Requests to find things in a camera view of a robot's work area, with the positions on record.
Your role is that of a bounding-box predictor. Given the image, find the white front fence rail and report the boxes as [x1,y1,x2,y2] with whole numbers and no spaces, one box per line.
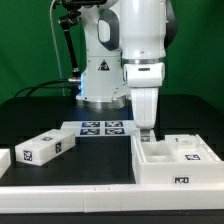
[0,183,224,213]

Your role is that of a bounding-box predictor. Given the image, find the white cabinet body box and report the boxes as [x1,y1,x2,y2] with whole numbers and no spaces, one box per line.
[131,135,224,184]

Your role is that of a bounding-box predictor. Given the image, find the white left fence piece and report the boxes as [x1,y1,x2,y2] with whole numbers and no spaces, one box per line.
[0,149,11,178]

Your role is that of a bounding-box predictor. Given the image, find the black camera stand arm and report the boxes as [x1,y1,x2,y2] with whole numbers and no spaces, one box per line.
[59,0,107,79]

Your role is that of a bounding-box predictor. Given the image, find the white cable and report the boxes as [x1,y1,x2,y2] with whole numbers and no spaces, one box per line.
[49,0,66,97]

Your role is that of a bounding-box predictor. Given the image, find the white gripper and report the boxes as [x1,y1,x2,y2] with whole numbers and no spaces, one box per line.
[131,88,159,142]

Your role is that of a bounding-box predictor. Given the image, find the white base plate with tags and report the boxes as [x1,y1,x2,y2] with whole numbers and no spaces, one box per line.
[61,120,138,137]

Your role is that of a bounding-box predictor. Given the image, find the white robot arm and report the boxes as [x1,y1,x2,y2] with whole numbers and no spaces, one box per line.
[77,0,176,141]

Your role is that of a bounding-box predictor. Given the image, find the black cables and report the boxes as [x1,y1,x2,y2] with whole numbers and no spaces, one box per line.
[13,77,82,98]

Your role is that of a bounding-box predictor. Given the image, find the white cabinet top block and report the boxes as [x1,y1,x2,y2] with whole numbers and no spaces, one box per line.
[15,129,75,166]

